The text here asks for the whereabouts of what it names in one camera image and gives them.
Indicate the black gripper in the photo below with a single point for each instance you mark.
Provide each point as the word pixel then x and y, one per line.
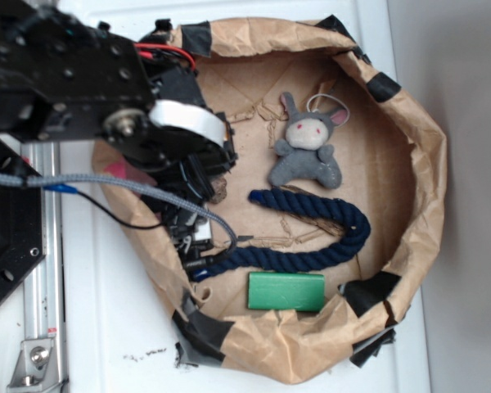
pixel 195 151

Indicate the brown rough rock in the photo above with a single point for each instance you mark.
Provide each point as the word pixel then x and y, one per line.
pixel 220 190

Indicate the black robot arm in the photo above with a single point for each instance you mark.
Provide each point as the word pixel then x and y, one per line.
pixel 61 80

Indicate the grey plush bunny toy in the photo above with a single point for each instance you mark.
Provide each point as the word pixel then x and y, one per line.
pixel 304 152

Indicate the green rectangular block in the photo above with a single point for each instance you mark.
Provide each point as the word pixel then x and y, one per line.
pixel 283 291

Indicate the brown paper bag enclosure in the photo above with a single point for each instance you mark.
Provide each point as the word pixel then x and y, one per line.
pixel 393 160

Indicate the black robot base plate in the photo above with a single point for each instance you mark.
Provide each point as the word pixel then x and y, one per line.
pixel 21 236

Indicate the aluminium extrusion rail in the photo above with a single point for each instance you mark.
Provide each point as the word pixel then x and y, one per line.
pixel 44 288

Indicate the metal corner bracket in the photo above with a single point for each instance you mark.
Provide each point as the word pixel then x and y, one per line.
pixel 37 368

